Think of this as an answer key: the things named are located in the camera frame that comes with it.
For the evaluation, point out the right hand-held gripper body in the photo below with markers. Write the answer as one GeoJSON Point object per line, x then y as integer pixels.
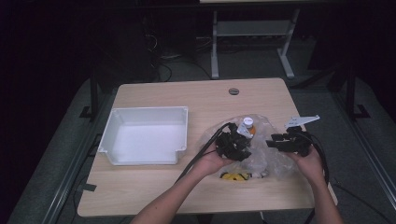
{"type": "Point", "coordinates": [299, 141]}

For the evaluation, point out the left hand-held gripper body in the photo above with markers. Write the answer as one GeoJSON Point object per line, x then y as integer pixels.
{"type": "Point", "coordinates": [232, 144]}

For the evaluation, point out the clear plastic bag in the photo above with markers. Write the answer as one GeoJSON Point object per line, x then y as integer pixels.
{"type": "Point", "coordinates": [267, 158]}

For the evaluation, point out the orange bottle with white cap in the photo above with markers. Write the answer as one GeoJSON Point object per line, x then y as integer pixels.
{"type": "Point", "coordinates": [248, 121]}

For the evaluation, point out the white plastic tray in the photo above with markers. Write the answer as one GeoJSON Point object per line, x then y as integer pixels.
{"type": "Point", "coordinates": [146, 140]}

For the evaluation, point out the person's right hand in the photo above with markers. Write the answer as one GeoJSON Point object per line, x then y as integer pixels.
{"type": "Point", "coordinates": [308, 165]}

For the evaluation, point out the person's left hand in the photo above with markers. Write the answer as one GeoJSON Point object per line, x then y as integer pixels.
{"type": "Point", "coordinates": [210, 161]}

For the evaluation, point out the yellow and black item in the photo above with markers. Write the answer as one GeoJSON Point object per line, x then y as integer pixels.
{"type": "Point", "coordinates": [235, 176]}

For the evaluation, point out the grey round table grommet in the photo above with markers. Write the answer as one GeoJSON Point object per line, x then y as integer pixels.
{"type": "Point", "coordinates": [233, 91]}

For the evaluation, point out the black metal stand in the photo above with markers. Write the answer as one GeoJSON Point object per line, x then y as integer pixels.
{"type": "Point", "coordinates": [351, 93]}
{"type": "Point", "coordinates": [93, 96]}

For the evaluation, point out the black tape strip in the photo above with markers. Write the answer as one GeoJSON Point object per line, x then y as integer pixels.
{"type": "Point", "coordinates": [88, 187]}

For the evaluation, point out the white metal table frame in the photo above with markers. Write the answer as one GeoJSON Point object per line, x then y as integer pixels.
{"type": "Point", "coordinates": [252, 28]}

